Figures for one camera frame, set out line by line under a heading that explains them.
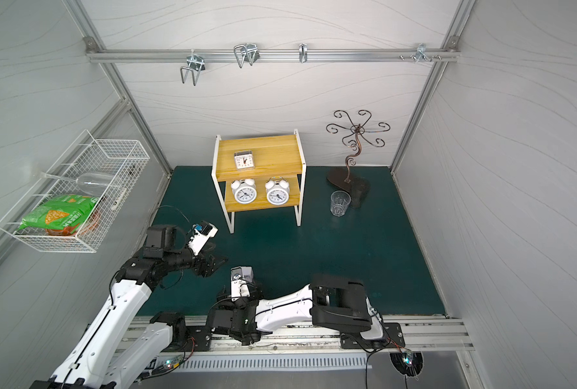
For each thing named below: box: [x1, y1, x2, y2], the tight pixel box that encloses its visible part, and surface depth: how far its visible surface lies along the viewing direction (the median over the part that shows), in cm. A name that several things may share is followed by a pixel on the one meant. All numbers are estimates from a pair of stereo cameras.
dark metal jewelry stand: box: [325, 109, 391, 209], surface depth 99 cm
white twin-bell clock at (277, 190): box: [264, 175, 290, 206], surface depth 84 cm
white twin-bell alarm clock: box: [230, 178, 257, 205], surface depth 85 cm
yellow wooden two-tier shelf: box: [211, 128, 307, 235], surface depth 84 cm
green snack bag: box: [17, 194, 101, 231], surface depth 56 cm
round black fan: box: [388, 350, 424, 378], surface depth 73 cm
